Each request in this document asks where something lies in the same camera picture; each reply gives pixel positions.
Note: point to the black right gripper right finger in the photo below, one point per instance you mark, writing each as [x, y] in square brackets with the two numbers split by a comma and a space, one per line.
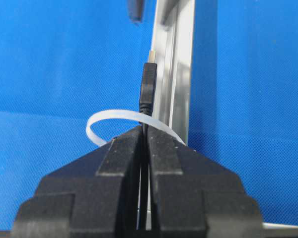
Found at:
[194, 197]

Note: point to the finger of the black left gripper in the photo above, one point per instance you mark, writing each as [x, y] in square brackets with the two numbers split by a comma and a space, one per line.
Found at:
[136, 10]

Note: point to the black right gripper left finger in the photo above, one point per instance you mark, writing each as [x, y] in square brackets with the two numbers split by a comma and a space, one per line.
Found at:
[95, 196]

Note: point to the white zip tie loop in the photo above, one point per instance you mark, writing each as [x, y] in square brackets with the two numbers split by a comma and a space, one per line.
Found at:
[128, 115]

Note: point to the aluminium extrusion frame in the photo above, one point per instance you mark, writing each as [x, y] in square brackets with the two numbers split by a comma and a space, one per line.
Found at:
[178, 74]

